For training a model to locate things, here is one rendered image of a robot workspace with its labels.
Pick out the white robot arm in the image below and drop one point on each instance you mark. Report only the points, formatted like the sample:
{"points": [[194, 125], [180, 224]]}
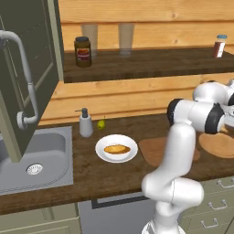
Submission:
{"points": [[178, 158]]}

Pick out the golden croissant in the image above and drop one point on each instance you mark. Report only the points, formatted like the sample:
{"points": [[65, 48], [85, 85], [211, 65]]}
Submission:
{"points": [[117, 149]]}

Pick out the brown wooden cutting board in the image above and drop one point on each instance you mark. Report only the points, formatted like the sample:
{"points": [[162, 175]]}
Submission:
{"points": [[152, 151]]}

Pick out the dark jam jar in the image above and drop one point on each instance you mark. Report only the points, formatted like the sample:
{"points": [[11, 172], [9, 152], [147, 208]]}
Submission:
{"points": [[82, 52]]}

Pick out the round light wooden board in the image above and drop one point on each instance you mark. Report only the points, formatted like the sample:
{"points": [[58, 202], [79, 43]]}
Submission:
{"points": [[218, 144]]}

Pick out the olive green cabinet door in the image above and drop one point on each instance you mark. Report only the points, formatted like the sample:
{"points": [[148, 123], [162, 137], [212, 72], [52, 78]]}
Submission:
{"points": [[21, 76]]}

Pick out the brown jar with blue lid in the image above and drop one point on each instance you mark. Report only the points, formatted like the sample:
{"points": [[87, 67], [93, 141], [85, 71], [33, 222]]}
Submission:
{"points": [[219, 46]]}

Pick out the green pear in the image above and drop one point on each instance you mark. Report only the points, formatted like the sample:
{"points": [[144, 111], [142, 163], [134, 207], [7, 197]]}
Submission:
{"points": [[101, 124]]}

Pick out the grey soap dispenser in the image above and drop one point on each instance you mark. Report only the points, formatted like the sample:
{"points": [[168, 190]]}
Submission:
{"points": [[85, 123]]}

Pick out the white plate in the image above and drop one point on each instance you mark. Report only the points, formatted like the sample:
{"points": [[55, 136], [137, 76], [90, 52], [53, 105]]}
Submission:
{"points": [[105, 152]]}

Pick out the dark wooden shelf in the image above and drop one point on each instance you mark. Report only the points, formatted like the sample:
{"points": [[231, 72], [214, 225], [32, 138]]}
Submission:
{"points": [[146, 65]]}

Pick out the clear drinking glass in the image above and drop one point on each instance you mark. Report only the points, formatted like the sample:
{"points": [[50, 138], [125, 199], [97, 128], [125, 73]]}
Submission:
{"points": [[125, 37], [90, 36]]}

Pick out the grey steel sink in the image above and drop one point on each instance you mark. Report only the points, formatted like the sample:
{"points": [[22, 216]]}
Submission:
{"points": [[33, 161]]}

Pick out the grey dishwasher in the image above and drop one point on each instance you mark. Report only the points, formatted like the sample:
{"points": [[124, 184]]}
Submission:
{"points": [[119, 218]]}

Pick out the olive green drawer front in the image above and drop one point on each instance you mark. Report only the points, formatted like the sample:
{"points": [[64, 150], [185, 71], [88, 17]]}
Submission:
{"points": [[210, 224], [221, 186], [218, 205]]}

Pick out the olive green cupboard door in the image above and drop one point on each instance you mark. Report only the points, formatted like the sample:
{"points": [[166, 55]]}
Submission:
{"points": [[39, 221]]}

